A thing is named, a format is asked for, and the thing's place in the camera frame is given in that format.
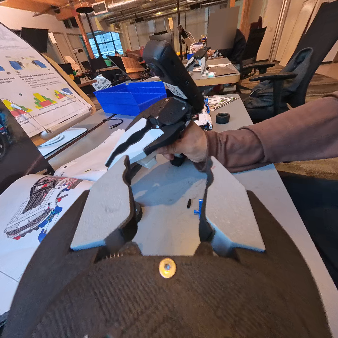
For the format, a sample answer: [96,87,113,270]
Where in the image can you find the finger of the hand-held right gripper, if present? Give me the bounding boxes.
[108,127,165,170]
[105,117,147,167]

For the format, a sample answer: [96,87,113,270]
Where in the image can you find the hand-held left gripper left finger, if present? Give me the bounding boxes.
[69,155,139,254]

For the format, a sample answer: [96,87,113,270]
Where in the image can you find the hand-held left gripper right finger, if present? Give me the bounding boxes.
[198,156,266,256]

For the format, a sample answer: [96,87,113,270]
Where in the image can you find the person's right forearm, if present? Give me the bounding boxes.
[203,91,338,173]

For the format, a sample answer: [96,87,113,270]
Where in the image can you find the grey desk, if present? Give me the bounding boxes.
[0,94,338,338]

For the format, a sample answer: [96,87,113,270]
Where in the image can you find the person's right hand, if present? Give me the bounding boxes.
[155,121,209,163]

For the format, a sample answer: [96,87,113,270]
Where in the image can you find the blue storage bin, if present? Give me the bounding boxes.
[94,81,167,117]

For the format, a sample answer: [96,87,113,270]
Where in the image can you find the idle hand-held gripper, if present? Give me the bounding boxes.
[185,48,212,75]

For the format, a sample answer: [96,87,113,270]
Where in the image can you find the tan table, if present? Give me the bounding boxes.
[185,57,241,87]

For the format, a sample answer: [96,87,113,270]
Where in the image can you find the toy car model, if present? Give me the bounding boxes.
[194,96,213,130]

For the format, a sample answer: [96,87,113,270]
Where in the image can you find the printed white bag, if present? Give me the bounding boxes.
[92,75,112,91]

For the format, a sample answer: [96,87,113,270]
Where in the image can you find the sticker sheet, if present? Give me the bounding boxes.
[209,96,239,111]

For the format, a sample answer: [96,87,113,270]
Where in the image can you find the white stand base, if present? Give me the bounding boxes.
[37,128,87,157]

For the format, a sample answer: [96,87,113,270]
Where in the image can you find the wooden board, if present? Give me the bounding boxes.
[42,54,96,112]

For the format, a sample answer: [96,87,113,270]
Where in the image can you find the paned window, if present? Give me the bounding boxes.
[88,32,124,57]

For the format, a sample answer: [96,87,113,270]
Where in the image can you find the person's black trousers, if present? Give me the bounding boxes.
[278,170,338,280]

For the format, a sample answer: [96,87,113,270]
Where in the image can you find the open instruction booklet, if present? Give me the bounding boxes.
[0,128,127,315]

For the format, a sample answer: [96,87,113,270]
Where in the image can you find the black office chair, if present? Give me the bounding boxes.
[234,25,276,93]
[243,48,315,123]

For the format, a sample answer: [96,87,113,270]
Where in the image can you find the black floor lamp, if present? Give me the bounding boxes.
[76,7,104,60]

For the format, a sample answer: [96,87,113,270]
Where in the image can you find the black car picture box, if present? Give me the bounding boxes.
[0,99,54,194]

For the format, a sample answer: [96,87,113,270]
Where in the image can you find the printed instruction board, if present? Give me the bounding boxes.
[0,22,93,138]

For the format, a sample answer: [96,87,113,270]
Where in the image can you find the black monitor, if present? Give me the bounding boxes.
[21,27,49,53]

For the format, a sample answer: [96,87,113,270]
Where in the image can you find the black panel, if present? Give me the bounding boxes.
[286,0,338,80]

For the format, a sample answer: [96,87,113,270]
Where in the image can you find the black cable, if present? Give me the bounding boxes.
[101,118,124,129]

